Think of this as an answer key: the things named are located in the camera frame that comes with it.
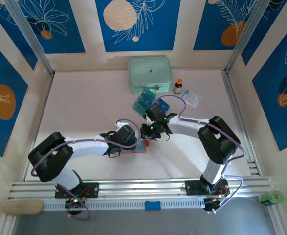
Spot mint green zip case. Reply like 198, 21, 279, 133
128, 56, 172, 94

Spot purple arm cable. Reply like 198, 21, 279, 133
30, 118, 141, 221
154, 95, 246, 215

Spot teal blue packets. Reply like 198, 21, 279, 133
132, 87, 171, 117

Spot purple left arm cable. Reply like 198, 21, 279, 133
30, 118, 141, 221

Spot grey slotted cable duct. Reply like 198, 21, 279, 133
42, 197, 205, 211

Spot aluminium side rail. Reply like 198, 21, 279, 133
221, 70, 261, 177

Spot thin black right gripper cable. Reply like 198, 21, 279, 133
155, 133, 171, 142

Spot aluminium frame post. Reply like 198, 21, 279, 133
224, 0, 273, 74
4, 0, 55, 76

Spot blue panel with cream circle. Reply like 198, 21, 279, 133
95, 0, 181, 52

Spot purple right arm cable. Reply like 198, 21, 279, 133
154, 95, 246, 215

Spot blue credit card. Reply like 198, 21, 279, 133
155, 97, 171, 112

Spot orange card holder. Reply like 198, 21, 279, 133
121, 140, 150, 154

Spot green cylinder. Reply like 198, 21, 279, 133
258, 190, 284, 206

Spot brown bottle orange cap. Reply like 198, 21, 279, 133
173, 78, 183, 95

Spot blue bone-shaped clip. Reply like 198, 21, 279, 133
144, 200, 161, 211

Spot white blue sachet packet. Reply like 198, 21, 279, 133
178, 88, 203, 108

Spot teal credit card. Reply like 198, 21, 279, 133
137, 93, 154, 104
140, 87, 156, 98
132, 102, 148, 116
135, 97, 151, 110

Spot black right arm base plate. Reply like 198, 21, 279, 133
185, 179, 229, 196

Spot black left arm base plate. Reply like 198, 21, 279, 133
54, 181, 100, 199

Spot beige foam block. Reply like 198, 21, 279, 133
2, 199, 44, 216

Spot aluminium mounting rail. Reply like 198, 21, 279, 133
8, 176, 274, 201

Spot black controller board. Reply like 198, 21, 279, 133
203, 195, 228, 212
65, 197, 87, 209

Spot blue floral wall panel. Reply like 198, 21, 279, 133
18, 0, 86, 54
241, 0, 287, 66
0, 3, 39, 71
193, 0, 265, 51
0, 35, 29, 157
252, 23, 287, 152

